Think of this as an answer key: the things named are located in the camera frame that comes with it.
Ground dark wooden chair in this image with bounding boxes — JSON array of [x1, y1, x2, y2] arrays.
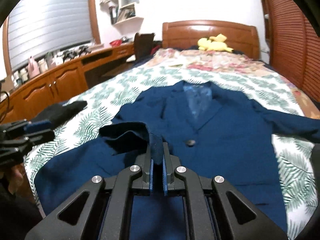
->
[[133, 33, 155, 61]]

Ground wooden louvered wardrobe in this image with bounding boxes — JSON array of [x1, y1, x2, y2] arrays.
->
[[261, 0, 319, 102]]

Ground yellow plush toy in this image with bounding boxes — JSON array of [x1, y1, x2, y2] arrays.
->
[[197, 34, 233, 53]]

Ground black folded garment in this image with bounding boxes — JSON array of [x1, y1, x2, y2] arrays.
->
[[31, 101, 87, 129]]

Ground navy blue blazer jacket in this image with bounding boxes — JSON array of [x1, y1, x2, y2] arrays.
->
[[28, 81, 319, 239]]

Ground palm leaf bedsheet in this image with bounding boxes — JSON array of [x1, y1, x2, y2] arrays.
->
[[25, 64, 318, 239]]

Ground white wall shelf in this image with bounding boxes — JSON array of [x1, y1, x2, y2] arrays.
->
[[100, 0, 144, 26]]

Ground long wooden desk cabinet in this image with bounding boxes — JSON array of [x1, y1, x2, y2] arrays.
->
[[1, 42, 134, 124]]

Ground grey window blind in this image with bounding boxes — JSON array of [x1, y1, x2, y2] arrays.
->
[[8, 0, 93, 70]]

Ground floral blanket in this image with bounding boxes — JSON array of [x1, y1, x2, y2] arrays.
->
[[147, 48, 319, 119]]

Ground wooden headboard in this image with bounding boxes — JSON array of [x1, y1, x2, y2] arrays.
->
[[162, 20, 260, 59]]

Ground pink bottle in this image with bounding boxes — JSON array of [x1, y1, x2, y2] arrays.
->
[[27, 56, 40, 79]]

